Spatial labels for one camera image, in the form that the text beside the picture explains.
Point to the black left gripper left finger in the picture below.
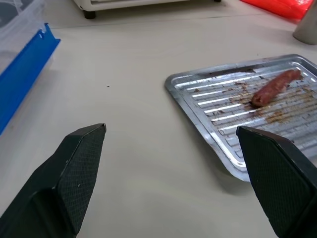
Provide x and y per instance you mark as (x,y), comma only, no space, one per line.
(57,178)

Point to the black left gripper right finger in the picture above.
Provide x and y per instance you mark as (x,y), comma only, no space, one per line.
(275,178)

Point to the ribbed metal baking tray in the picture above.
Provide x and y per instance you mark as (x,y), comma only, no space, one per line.
(223,111)

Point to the brown grilled sausage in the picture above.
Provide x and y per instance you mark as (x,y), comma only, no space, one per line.
(275,87)

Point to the blue plastic box latch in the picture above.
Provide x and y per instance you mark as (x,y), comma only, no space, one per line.
(23,74)

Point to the clear plastic storage box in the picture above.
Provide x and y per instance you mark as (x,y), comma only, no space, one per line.
(17,32)

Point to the silver metal cup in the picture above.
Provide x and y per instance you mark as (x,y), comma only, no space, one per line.
(307,27)

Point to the red plastic bag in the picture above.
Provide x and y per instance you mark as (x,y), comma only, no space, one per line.
(277,8)

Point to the white toaster oven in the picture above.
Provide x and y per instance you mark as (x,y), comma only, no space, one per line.
(138,6)

